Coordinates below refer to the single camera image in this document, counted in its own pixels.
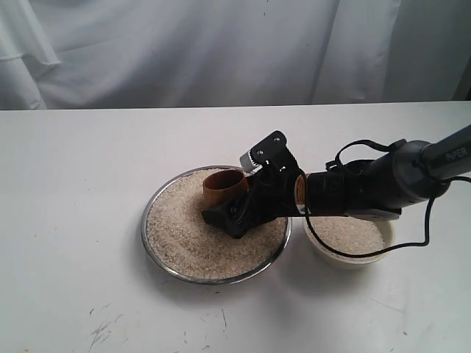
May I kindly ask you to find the white backdrop curtain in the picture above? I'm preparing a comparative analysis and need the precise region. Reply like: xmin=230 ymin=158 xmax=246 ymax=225
xmin=1 ymin=1 xmax=470 ymax=110

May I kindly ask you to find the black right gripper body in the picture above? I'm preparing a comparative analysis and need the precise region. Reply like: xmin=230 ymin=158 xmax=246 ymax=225
xmin=235 ymin=163 xmax=309 ymax=228

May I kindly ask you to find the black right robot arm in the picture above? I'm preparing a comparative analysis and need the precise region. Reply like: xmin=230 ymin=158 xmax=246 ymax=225
xmin=202 ymin=127 xmax=470 ymax=238

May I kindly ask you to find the black camera cable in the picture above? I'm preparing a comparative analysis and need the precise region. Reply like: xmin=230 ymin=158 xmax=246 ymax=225
xmin=301 ymin=138 xmax=471 ymax=257

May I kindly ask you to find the brown wooden cup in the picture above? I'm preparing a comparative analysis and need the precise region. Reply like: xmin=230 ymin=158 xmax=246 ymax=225
xmin=202 ymin=169 xmax=249 ymax=209

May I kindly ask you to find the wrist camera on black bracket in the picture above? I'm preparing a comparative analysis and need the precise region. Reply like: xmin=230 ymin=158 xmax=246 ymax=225
xmin=239 ymin=130 xmax=298 ymax=173

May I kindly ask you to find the cream bowl of rice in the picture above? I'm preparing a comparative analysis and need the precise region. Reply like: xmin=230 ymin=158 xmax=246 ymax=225
xmin=302 ymin=217 xmax=394 ymax=270

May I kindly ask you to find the steel pan of rice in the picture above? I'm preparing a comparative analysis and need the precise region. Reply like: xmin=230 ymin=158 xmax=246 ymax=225
xmin=140 ymin=165 xmax=292 ymax=285

